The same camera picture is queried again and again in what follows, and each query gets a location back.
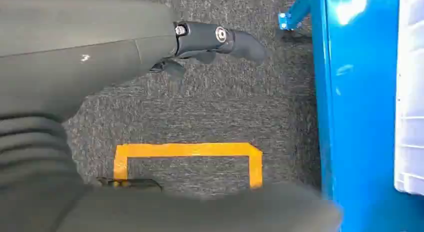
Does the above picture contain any white plastic crate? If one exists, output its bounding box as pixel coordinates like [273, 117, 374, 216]
[394, 0, 424, 197]

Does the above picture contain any blue metal rack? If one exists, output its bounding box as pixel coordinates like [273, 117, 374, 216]
[278, 0, 424, 232]

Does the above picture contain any yellow floor tape square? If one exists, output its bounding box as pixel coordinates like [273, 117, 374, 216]
[113, 142, 264, 190]

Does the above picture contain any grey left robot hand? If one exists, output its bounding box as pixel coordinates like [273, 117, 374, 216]
[0, 0, 343, 232]

